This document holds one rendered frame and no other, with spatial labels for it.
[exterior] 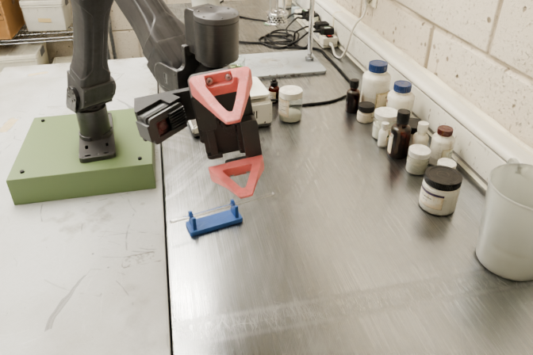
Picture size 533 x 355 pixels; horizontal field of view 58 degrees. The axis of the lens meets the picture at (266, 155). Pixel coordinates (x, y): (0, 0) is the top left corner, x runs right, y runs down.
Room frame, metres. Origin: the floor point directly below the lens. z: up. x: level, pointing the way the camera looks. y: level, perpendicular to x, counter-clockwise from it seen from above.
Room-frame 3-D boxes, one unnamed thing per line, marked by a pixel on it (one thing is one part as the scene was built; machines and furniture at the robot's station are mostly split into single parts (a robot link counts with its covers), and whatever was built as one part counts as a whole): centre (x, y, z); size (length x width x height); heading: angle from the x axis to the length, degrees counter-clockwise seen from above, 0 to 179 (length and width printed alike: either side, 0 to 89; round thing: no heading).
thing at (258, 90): (1.10, 0.06, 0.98); 0.12 x 0.12 x 0.01; 18
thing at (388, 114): (1.00, -0.28, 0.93); 0.06 x 0.06 x 0.07
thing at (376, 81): (1.15, -0.28, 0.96); 0.07 x 0.07 x 0.13
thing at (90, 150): (0.90, 0.37, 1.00); 0.20 x 0.07 x 0.08; 18
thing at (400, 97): (1.06, -0.33, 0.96); 0.06 x 0.06 x 0.11
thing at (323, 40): (1.83, -0.18, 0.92); 0.40 x 0.06 x 0.04; 12
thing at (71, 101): (0.89, 0.36, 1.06); 0.09 x 0.06 x 0.06; 135
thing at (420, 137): (0.91, -0.34, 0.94); 0.03 x 0.03 x 0.09
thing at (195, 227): (0.68, 0.10, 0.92); 0.10 x 0.03 x 0.04; 115
